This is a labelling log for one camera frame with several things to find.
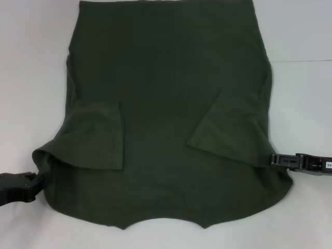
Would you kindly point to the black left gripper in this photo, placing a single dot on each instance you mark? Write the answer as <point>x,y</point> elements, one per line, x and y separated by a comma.
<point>13,189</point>

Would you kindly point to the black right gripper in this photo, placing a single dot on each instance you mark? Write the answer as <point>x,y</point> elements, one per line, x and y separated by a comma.
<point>316,167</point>

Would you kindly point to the dark green shirt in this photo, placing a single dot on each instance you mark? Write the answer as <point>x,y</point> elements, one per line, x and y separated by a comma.
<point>160,64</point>

